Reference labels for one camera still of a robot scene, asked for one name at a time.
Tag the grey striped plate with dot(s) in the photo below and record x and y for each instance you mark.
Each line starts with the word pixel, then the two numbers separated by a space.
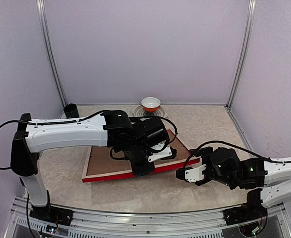
pixel 139 111

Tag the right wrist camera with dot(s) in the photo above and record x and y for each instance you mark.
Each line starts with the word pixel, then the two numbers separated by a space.
pixel 191 175

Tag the right aluminium post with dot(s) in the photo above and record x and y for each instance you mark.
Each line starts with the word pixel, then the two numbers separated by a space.
pixel 243 52

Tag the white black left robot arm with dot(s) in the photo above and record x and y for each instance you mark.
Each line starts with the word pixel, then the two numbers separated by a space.
pixel 142 142

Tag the brown backing board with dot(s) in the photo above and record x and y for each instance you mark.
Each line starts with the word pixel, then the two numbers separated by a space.
pixel 101 164

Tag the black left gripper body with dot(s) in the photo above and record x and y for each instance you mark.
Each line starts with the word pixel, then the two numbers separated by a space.
pixel 137 168

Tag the red wooden picture frame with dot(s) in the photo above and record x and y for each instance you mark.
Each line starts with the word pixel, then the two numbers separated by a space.
pixel 87 179

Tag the orange white bowl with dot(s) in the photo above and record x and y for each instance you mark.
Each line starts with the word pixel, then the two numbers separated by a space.
pixel 150 104

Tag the aluminium post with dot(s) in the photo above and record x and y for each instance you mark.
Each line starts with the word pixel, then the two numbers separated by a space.
pixel 49 51
pixel 243 52

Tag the dark green mug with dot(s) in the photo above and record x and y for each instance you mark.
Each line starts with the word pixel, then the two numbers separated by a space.
pixel 71 111

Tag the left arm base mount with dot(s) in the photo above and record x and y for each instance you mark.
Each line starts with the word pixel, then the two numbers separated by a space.
pixel 52 214

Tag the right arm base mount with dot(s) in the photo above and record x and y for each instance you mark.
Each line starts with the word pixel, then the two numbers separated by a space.
pixel 243 213

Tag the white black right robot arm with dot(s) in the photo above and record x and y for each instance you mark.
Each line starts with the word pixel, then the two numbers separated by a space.
pixel 268 181

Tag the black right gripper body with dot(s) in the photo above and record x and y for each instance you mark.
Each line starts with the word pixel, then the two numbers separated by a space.
pixel 208 151

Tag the left aluminium post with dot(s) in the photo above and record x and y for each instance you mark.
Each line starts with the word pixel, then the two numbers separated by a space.
pixel 49 51

